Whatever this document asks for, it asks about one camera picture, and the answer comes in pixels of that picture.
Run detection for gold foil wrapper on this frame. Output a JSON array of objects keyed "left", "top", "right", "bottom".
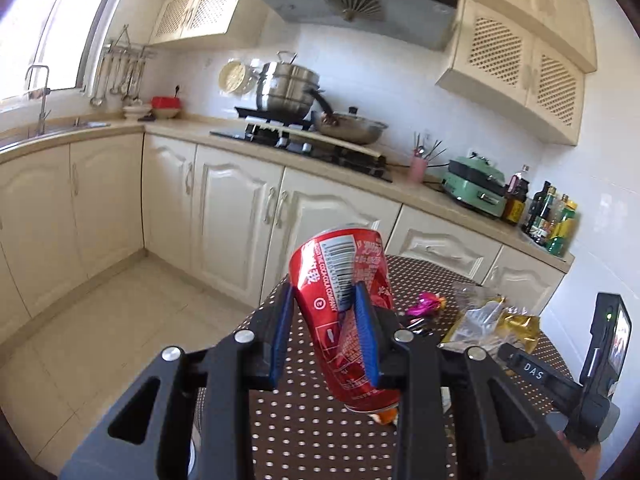
[{"left": 487, "top": 296, "right": 542, "bottom": 356}]

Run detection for stainless steel steamer pot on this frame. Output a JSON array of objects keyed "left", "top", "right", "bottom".
[{"left": 255, "top": 51, "right": 322, "bottom": 113}]

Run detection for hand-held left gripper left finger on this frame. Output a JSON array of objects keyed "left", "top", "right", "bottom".
[{"left": 59, "top": 275, "right": 301, "bottom": 480}]

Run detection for red soda can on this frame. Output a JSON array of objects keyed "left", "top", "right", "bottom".
[{"left": 289, "top": 227, "right": 403, "bottom": 411}]

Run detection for stack of white bowls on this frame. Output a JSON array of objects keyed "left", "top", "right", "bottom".
[{"left": 122, "top": 102, "right": 154, "bottom": 122}]

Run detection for grey range hood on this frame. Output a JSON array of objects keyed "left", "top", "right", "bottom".
[{"left": 245, "top": 0, "right": 460, "bottom": 52}]

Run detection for cream kitchen base cabinets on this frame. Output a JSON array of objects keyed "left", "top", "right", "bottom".
[{"left": 0, "top": 132, "right": 568, "bottom": 341}]

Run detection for beige kitchen countertop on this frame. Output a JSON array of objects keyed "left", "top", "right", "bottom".
[{"left": 0, "top": 114, "right": 576, "bottom": 262}]

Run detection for dark green oil bottle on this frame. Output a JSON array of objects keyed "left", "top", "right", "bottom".
[{"left": 522, "top": 181, "right": 552, "bottom": 236}]

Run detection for hanging kitchen utensil rack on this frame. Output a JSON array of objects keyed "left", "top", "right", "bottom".
[{"left": 90, "top": 25, "right": 154, "bottom": 108}]

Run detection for pink foil wrapper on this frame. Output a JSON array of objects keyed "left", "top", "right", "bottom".
[{"left": 406, "top": 294, "right": 447, "bottom": 318}]

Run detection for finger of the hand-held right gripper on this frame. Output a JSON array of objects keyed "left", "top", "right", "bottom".
[{"left": 497, "top": 341, "right": 586, "bottom": 413}]

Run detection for red bowl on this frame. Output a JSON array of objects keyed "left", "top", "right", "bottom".
[{"left": 151, "top": 96, "right": 184, "bottom": 120}]

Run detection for steel wok with black handle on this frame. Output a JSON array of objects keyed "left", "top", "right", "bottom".
[{"left": 307, "top": 89, "right": 389, "bottom": 145}]

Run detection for clear wrapper with round label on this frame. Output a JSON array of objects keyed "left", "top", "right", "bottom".
[{"left": 440, "top": 282, "right": 508, "bottom": 350}]

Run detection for cream lattice wall cabinet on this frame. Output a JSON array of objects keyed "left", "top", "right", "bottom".
[
  {"left": 435, "top": 0, "right": 598, "bottom": 147},
  {"left": 149, "top": 0, "right": 262, "bottom": 52}
]

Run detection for person's right hand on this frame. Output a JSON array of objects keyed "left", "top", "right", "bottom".
[{"left": 556, "top": 431, "right": 602, "bottom": 480}]

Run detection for chrome kitchen faucet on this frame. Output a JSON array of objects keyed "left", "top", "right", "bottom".
[{"left": 25, "top": 65, "right": 52, "bottom": 136}]

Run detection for kitchen window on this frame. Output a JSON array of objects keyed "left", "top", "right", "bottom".
[{"left": 0, "top": 0, "right": 127, "bottom": 102}]

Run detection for yellow-green labelled bottle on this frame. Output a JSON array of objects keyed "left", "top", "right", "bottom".
[{"left": 546, "top": 200, "right": 579, "bottom": 257}]

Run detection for steel kitchen sink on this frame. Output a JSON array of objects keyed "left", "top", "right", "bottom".
[{"left": 47, "top": 117, "right": 112, "bottom": 134}]

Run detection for cream round strainer basket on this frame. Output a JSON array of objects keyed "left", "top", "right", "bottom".
[{"left": 218, "top": 58, "right": 258, "bottom": 95}]

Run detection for large dark soy sauce bottle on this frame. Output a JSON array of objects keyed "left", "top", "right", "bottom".
[{"left": 501, "top": 164, "right": 531, "bottom": 226}]

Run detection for dark bottle with pale label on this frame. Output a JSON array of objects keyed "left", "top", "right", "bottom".
[{"left": 535, "top": 186, "right": 559, "bottom": 245}]

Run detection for green electric grill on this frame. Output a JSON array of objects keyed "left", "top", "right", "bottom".
[{"left": 440, "top": 156, "right": 508, "bottom": 220}]

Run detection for bunch of chopsticks and spoons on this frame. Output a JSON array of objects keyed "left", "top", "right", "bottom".
[{"left": 412, "top": 131, "right": 449, "bottom": 164}]

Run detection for black gas stove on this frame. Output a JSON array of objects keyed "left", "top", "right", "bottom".
[{"left": 210, "top": 106, "right": 393, "bottom": 183}]

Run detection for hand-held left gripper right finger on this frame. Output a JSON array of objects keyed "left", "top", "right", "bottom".
[{"left": 350, "top": 280, "right": 586, "bottom": 480}]

